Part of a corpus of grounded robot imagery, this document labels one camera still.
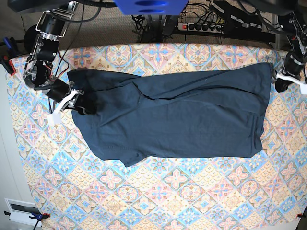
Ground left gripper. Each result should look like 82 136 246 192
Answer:
275 51 305 93

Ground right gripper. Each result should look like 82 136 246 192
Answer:
44 80 97 115

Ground dark navy t-shirt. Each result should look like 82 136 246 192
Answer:
68 63 271 167

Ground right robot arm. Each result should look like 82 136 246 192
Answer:
7 0 96 115

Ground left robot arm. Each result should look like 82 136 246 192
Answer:
237 0 307 95

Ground patterned colourful tablecloth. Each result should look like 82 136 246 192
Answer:
6 57 307 230

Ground black round stool base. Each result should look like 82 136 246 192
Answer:
24 25 40 53

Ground red black clamp upper left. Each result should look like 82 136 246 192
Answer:
0 55 16 76

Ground blue clamp upper left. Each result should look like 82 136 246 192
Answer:
2 37 15 50

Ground blue clamp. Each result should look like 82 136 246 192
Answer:
4 211 50 230
2 37 15 50

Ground white power strip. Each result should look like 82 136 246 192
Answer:
177 23 223 34

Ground blue clamp lower left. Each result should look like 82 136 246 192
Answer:
4 211 50 230

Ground red clamp lower right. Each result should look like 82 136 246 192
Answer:
296 213 306 218

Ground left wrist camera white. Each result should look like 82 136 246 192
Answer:
273 70 307 95

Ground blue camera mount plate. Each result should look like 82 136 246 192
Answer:
114 0 188 16

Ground white wall outlet box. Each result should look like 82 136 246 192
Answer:
4 198 39 227

